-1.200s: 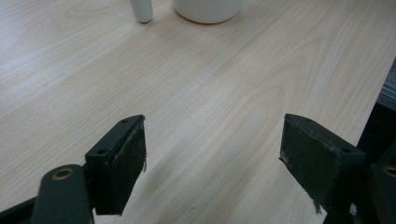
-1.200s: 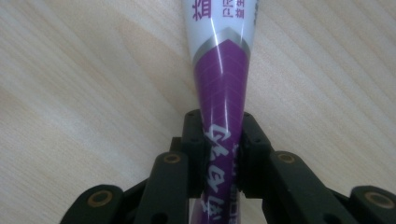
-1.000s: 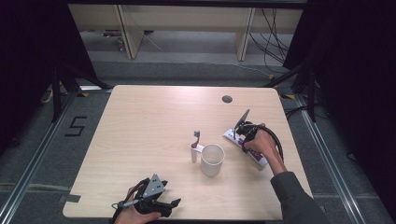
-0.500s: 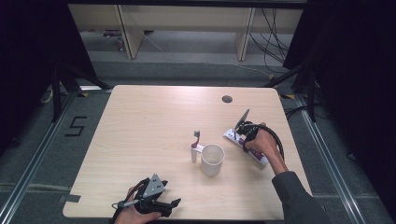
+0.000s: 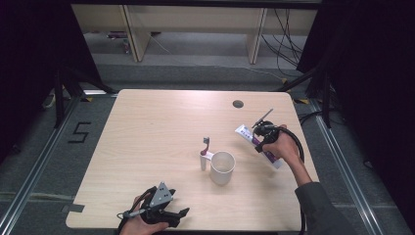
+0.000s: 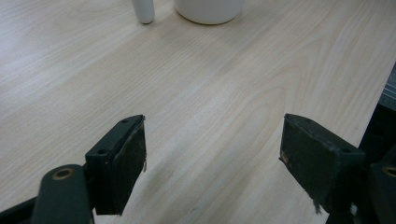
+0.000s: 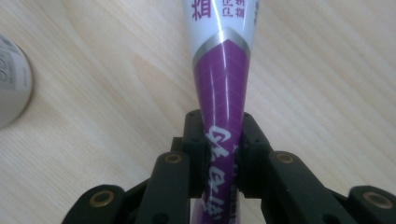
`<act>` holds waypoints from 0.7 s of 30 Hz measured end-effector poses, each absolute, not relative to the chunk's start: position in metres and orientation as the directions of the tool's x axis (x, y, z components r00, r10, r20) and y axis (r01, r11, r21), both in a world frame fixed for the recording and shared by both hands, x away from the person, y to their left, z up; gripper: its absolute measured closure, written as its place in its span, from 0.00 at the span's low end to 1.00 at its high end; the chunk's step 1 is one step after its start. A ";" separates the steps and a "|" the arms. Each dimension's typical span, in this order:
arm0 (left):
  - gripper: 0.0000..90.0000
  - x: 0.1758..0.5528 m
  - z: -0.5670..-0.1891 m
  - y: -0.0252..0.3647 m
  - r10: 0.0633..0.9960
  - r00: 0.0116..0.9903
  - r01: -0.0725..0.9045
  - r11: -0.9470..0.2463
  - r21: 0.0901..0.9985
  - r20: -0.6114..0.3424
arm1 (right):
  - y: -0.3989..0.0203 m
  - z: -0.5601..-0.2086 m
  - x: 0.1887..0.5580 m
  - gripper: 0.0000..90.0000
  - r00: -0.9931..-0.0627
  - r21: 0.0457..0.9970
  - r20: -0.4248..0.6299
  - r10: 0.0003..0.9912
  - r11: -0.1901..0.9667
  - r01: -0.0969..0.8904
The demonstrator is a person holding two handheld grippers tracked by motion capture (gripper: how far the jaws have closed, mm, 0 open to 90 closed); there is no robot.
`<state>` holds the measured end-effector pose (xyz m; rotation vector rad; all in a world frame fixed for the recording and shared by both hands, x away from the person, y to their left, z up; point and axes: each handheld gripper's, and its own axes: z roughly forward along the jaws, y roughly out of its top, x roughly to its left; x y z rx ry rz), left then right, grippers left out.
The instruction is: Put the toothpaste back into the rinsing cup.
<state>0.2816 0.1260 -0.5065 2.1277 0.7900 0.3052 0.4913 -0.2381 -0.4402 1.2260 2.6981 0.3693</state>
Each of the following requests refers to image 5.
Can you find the white and purple toothpaste tube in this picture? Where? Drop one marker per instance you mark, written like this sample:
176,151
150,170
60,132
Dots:
245,133

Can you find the person's left hand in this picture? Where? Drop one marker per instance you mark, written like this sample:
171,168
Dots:
140,226

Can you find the person's right hand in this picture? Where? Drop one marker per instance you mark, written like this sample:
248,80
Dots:
285,147

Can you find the yellow floor tape marker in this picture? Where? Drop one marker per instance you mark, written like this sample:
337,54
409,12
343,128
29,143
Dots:
87,99

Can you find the aluminium floor rail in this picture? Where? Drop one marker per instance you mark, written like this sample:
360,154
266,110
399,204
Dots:
345,169
36,166

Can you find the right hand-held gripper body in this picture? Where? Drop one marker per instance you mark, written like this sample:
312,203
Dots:
268,130

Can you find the black metal stand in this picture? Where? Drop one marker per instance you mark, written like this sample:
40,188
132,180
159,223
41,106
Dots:
59,98
326,98

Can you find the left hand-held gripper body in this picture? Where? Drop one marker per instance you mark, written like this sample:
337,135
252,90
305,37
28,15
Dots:
160,196

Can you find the black curtain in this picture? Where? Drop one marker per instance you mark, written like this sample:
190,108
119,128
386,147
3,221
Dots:
375,81
29,65

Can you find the black tape strip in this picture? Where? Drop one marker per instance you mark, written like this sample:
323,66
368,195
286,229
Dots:
73,208

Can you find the pink toothbrush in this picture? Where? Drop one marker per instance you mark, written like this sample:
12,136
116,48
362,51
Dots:
206,145

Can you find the round table grommet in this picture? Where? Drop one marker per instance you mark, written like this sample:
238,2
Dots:
238,104

